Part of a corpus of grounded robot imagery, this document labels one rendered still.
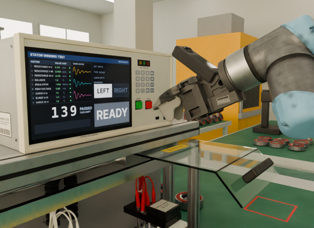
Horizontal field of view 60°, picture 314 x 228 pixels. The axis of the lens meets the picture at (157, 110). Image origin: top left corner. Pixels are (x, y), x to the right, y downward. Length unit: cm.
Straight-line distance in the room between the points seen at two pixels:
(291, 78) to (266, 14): 562
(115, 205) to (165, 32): 648
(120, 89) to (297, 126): 39
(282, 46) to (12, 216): 50
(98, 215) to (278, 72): 61
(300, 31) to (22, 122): 47
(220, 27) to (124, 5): 160
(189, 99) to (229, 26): 395
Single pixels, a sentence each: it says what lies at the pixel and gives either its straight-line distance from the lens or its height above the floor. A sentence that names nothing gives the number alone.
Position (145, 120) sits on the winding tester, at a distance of 71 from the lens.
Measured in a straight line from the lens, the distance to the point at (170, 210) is 73.
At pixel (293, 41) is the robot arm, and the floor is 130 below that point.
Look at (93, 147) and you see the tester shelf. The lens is 57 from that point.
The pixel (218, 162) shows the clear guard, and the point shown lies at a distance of 61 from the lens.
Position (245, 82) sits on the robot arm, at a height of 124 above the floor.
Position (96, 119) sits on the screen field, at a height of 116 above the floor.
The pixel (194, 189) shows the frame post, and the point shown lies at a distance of 89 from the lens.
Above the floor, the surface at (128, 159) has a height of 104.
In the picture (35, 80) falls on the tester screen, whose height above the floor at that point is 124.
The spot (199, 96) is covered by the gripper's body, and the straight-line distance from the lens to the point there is 54.
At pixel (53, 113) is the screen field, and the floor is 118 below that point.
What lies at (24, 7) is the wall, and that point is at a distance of 770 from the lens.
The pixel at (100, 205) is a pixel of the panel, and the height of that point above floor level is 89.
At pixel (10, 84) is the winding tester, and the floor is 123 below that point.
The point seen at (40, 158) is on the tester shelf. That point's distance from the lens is 51.
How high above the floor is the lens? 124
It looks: 6 degrees down
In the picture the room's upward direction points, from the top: straight up
